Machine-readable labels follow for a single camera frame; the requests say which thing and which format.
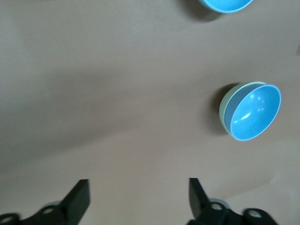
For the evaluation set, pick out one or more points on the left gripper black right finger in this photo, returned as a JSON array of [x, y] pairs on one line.
[[199, 201]]

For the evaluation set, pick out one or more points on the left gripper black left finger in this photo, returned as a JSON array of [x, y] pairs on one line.
[[78, 201]]

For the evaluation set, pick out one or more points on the green bowl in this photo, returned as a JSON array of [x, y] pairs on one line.
[[223, 103]]

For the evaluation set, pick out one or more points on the blue bowl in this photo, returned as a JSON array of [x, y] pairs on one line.
[[225, 4], [255, 114]]

